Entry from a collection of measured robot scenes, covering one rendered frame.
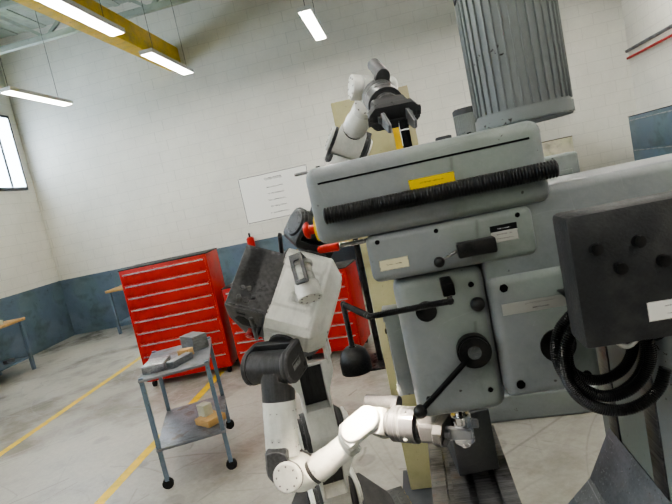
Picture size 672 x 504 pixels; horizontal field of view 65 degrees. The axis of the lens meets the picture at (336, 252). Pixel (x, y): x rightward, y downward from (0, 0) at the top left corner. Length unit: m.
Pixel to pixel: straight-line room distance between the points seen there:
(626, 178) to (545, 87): 0.23
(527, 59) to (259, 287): 0.90
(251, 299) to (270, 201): 9.04
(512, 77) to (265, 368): 0.92
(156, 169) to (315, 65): 3.76
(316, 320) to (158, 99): 10.07
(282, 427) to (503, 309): 0.67
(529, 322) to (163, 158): 10.42
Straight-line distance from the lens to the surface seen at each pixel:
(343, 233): 1.08
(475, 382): 1.19
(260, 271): 1.55
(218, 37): 11.11
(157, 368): 4.12
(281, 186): 10.47
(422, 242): 1.09
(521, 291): 1.13
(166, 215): 11.27
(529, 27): 1.16
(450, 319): 1.14
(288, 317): 1.49
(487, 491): 1.66
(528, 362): 1.17
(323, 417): 1.93
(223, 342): 6.43
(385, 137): 2.93
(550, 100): 1.15
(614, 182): 1.16
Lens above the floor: 1.84
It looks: 6 degrees down
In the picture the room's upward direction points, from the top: 12 degrees counter-clockwise
